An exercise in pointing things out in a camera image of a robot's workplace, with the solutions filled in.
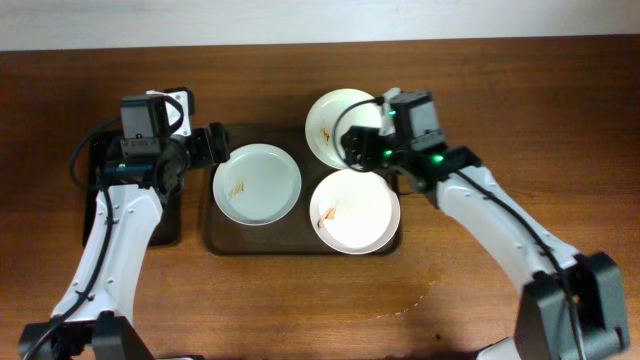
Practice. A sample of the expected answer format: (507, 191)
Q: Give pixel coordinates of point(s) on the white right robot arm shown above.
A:
(572, 306)

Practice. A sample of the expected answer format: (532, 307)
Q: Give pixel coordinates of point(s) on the small black tray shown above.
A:
(167, 232)

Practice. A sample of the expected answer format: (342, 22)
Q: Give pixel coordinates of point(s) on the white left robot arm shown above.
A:
(133, 185)

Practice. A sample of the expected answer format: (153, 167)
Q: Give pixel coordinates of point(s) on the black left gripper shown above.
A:
(206, 153)

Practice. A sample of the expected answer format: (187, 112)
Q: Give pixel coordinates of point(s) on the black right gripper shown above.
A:
(359, 135)

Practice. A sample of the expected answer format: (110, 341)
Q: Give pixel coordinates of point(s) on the white plate with sauce stain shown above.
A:
(258, 185)

